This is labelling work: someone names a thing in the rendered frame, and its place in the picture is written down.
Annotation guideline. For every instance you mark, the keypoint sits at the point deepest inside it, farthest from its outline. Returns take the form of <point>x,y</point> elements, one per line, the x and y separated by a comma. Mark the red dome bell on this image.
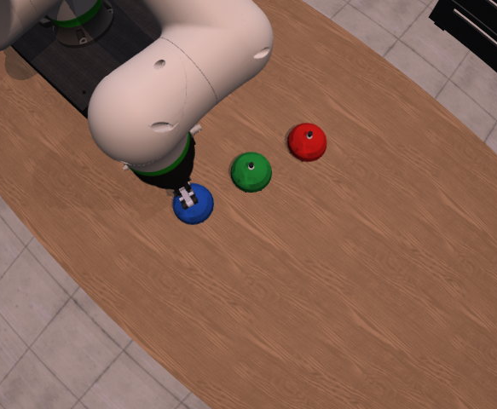
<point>306,146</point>

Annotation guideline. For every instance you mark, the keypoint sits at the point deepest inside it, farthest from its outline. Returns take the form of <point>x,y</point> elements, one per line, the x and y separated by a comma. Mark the blue dome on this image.
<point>199,212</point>

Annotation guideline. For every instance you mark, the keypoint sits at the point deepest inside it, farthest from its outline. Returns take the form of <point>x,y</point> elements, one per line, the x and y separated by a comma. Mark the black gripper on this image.
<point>181,188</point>

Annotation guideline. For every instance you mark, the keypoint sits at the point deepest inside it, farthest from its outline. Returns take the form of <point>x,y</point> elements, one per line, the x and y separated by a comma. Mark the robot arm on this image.
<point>139,113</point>

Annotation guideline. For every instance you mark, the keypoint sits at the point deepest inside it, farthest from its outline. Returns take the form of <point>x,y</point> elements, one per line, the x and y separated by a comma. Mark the green dome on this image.
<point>251,172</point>

